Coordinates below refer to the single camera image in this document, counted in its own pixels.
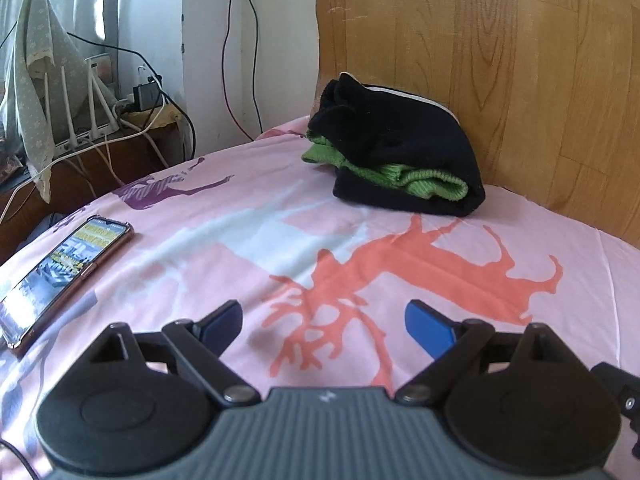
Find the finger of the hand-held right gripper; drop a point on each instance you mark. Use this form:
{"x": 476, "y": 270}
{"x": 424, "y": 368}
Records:
{"x": 622, "y": 390}

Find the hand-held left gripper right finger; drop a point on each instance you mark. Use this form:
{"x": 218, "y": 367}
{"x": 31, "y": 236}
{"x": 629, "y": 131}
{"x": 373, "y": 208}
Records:
{"x": 427, "y": 327}

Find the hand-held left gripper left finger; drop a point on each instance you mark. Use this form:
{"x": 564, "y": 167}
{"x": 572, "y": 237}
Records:
{"x": 220, "y": 327}

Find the navy green striped knit sweater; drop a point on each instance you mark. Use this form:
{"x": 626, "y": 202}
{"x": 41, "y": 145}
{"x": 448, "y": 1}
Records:
{"x": 400, "y": 145}

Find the pink printed bedsheet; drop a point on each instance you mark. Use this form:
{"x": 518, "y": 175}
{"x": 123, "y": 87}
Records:
{"x": 250, "y": 240}

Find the smartphone in clear case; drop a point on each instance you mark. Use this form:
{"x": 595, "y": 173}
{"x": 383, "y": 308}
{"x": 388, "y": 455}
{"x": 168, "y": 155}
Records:
{"x": 65, "y": 265}

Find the brown wooden nightstand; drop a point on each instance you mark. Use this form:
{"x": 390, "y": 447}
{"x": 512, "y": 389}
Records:
{"x": 75, "y": 175}

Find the black power adapter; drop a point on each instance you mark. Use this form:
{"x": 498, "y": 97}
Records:
{"x": 146, "y": 96}

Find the white router with antennas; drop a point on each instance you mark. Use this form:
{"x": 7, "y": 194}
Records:
{"x": 92, "y": 110}

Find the wooden headboard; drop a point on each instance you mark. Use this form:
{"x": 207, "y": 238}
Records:
{"x": 500, "y": 60}

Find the grey dotted hanging cloth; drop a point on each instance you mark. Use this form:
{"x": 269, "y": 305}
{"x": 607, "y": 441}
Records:
{"x": 37, "y": 85}

